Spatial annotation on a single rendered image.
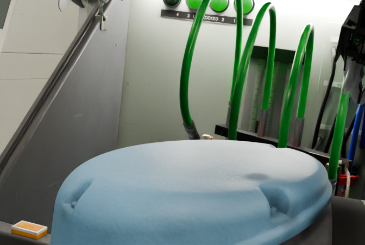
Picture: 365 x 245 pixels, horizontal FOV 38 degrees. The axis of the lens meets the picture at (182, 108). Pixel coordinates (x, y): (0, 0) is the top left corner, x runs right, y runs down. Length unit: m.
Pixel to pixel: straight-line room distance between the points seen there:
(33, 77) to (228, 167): 3.70
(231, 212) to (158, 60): 1.16
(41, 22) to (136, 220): 3.71
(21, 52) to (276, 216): 3.66
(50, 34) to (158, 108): 2.66
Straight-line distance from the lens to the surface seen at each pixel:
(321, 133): 1.24
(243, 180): 0.20
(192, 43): 0.83
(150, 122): 1.35
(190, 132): 0.89
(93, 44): 1.20
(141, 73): 1.34
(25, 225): 0.93
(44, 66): 3.93
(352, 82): 0.77
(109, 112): 1.32
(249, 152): 0.25
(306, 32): 0.91
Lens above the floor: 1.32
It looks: 9 degrees down
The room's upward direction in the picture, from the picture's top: 7 degrees clockwise
